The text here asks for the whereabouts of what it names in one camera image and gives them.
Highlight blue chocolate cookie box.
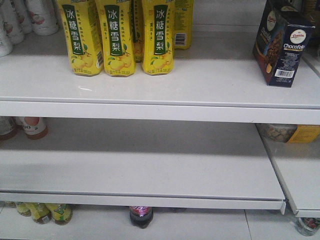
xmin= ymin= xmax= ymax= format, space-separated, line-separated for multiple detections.
xmin=252 ymin=0 xmax=316 ymax=88

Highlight adjacent white shelf unit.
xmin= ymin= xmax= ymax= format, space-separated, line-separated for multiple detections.
xmin=258 ymin=130 xmax=320 ymax=218

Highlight clear bottle bottom right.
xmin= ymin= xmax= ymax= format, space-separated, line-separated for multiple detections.
xmin=296 ymin=217 xmax=320 ymax=237

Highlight white snack shelf unit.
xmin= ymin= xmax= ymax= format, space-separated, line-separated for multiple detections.
xmin=0 ymin=32 xmax=320 ymax=210

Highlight brown drink bottle left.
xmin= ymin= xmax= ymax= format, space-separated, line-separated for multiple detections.
xmin=0 ymin=116 xmax=18 ymax=140

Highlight dark cola bottle top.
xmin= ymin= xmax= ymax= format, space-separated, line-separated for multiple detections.
xmin=129 ymin=206 xmax=154 ymax=229

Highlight white lychee drink bottle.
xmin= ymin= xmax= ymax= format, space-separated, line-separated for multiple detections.
xmin=25 ymin=0 xmax=59 ymax=36

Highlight yellow pear drink bottle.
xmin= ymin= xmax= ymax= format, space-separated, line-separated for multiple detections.
xmin=57 ymin=0 xmax=104 ymax=77

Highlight white cap bottle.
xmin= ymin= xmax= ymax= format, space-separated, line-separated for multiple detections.
xmin=17 ymin=116 xmax=49 ymax=140

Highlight green lid jar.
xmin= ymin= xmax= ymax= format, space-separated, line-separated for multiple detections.
xmin=15 ymin=202 xmax=31 ymax=217
xmin=25 ymin=202 xmax=52 ymax=225
xmin=45 ymin=203 xmax=73 ymax=226

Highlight rear yellow pear bottle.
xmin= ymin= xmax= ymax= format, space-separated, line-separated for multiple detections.
xmin=173 ymin=0 xmax=194 ymax=50

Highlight middle rear yellow bottle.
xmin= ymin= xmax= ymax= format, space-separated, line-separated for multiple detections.
xmin=131 ymin=0 xmax=144 ymax=63

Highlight clear plastic cookie tub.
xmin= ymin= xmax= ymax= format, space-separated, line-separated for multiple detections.
xmin=256 ymin=123 xmax=320 ymax=144

